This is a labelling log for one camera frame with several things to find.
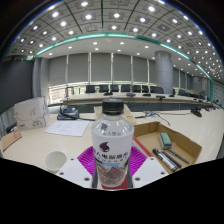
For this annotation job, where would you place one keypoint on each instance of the thin black pen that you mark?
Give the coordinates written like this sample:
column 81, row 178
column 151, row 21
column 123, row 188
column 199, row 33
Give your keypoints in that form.
column 179, row 156

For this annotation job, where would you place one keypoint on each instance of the open brown box, red side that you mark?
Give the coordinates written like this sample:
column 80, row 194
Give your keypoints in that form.
column 186, row 146

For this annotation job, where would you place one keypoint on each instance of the black tabletop microphone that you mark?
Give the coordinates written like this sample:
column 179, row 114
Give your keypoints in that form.
column 196, row 112

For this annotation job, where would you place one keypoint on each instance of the black desk microphones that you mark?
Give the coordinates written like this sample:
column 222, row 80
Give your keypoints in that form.
column 130, row 94

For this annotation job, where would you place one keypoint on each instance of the clear black-capped drink bottle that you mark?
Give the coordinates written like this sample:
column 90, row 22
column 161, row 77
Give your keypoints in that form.
column 112, row 136

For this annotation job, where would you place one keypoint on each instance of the white printed paper sheet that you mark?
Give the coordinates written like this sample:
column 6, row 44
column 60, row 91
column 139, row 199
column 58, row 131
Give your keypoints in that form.
column 66, row 127

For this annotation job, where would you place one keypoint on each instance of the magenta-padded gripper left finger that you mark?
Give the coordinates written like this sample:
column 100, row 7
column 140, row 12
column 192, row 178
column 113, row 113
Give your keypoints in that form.
column 71, row 170

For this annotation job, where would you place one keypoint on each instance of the round ceiling lights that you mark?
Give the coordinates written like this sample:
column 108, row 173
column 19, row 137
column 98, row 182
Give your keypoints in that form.
column 116, row 15

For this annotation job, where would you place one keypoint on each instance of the black office chairs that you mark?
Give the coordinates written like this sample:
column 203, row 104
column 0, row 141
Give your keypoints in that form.
column 114, row 88

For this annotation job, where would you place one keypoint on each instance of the black marker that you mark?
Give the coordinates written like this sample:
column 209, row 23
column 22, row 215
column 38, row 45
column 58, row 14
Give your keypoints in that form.
column 164, row 160
column 171, row 159

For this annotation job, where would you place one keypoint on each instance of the teal whiteboard eraser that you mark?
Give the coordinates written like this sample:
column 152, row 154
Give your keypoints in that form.
column 165, row 140

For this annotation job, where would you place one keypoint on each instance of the long curved conference desk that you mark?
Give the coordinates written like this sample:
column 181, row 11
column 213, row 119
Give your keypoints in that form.
column 100, row 99

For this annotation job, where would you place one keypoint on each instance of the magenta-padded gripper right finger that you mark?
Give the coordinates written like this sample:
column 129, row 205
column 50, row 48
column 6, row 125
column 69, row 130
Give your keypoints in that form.
column 150, row 170

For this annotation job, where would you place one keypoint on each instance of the black desk phone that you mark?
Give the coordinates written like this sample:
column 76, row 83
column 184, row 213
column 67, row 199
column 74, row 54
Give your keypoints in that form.
column 68, row 113

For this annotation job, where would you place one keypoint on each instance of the flat round red coaster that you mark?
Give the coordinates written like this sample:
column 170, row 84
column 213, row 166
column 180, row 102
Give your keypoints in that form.
column 110, row 188

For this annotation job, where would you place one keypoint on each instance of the brown kraft paper envelope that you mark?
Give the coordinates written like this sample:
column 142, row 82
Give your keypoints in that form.
column 10, row 140

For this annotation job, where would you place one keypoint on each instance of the large white cardboard box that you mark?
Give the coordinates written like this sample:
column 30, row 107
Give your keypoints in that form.
column 31, row 113

